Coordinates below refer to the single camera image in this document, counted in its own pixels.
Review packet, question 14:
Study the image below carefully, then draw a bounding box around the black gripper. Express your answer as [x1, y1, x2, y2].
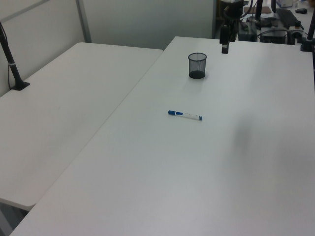
[220, 24, 233, 55]

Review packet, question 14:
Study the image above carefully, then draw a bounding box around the blue and white marker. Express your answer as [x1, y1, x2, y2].
[168, 110, 204, 121]

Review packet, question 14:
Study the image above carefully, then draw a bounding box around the black mesh pen cup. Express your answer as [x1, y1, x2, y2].
[188, 52, 208, 80]

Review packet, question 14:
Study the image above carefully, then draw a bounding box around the black monitor stand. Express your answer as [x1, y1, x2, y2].
[246, 0, 272, 28]

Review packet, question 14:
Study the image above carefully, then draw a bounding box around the black electronics box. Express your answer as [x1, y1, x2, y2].
[260, 29, 289, 44]

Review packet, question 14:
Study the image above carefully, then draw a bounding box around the black keyboard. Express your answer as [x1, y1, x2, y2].
[276, 8, 298, 27]

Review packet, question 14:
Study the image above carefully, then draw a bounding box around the white side table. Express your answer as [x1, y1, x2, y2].
[0, 42, 164, 207]

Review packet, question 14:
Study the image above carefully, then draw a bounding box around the black camera stand pole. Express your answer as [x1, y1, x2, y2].
[299, 13, 315, 53]
[0, 21, 31, 91]

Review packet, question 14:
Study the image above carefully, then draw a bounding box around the grey partition frame post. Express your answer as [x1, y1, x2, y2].
[75, 0, 93, 43]

